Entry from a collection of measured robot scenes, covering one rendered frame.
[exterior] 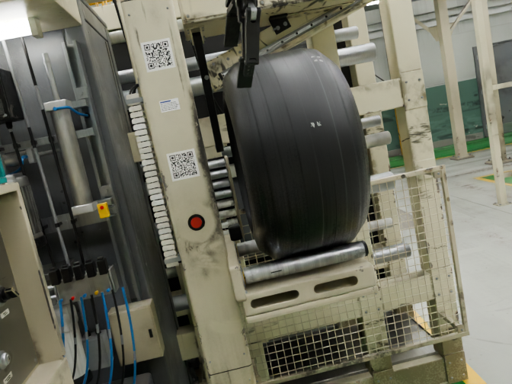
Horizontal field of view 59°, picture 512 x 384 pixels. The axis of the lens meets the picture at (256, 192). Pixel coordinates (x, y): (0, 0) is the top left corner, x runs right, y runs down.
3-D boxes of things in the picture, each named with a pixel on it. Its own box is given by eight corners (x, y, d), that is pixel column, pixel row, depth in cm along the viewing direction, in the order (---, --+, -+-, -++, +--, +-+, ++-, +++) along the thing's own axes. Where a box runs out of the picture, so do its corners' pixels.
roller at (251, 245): (236, 259, 145) (233, 246, 145) (235, 255, 150) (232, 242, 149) (340, 235, 148) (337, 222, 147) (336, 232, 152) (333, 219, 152)
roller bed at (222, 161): (191, 248, 162) (172, 168, 158) (193, 239, 177) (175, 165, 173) (244, 236, 164) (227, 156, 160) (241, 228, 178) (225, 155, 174)
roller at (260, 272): (242, 287, 118) (239, 271, 117) (241, 282, 122) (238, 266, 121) (369, 257, 120) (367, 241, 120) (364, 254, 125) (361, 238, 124)
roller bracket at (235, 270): (236, 304, 114) (228, 267, 113) (229, 262, 153) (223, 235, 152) (249, 301, 114) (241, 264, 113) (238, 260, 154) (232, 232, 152)
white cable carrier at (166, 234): (166, 267, 124) (125, 95, 117) (168, 263, 129) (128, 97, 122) (182, 264, 124) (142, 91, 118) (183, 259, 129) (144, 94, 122)
